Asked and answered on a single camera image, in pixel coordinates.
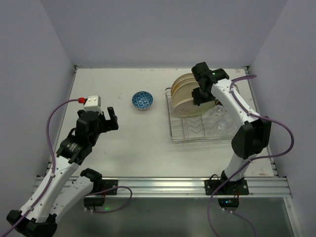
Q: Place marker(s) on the cream plate front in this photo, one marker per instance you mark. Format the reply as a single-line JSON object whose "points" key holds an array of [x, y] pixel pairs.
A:
{"points": [[187, 108]]}

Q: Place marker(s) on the blue patterned bowl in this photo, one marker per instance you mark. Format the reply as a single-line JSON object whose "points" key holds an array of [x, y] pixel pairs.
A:
{"points": [[142, 100]]}

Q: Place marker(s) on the clear glass back left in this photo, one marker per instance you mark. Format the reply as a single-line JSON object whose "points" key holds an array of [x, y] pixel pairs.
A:
{"points": [[218, 113]]}

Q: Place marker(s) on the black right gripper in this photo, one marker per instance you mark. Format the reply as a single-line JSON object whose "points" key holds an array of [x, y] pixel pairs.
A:
{"points": [[199, 96]]}

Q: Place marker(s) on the aluminium mounting rail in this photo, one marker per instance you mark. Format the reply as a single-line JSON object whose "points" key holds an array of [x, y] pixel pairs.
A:
{"points": [[152, 187]]}

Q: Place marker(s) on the metal wire dish rack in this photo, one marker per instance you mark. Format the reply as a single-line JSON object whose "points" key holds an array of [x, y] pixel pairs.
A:
{"points": [[196, 128]]}

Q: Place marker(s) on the cream plate back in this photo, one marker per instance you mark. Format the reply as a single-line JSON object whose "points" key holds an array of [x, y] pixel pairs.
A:
{"points": [[185, 76]]}

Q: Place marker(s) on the clear glass front left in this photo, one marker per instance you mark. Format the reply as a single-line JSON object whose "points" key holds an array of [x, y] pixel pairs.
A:
{"points": [[225, 127]]}

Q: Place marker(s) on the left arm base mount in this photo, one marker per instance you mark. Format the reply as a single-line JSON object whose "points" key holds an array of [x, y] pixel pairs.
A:
{"points": [[99, 200]]}

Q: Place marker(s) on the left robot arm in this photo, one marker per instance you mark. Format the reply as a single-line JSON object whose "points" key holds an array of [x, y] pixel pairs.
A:
{"points": [[39, 216]]}

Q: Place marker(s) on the cream plate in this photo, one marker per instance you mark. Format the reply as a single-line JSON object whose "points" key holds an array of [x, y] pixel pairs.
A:
{"points": [[185, 76], [183, 92], [187, 108], [178, 81]]}

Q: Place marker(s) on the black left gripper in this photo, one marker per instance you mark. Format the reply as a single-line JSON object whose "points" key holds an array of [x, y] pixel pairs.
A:
{"points": [[104, 122]]}

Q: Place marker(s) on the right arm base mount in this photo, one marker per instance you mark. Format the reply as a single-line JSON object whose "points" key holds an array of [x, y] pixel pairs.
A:
{"points": [[236, 189]]}

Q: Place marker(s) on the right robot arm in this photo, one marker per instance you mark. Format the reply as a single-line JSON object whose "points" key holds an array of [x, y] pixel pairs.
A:
{"points": [[253, 132]]}

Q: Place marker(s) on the clear glass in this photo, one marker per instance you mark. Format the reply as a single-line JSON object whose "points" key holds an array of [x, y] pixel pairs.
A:
{"points": [[218, 113], [225, 127]]}

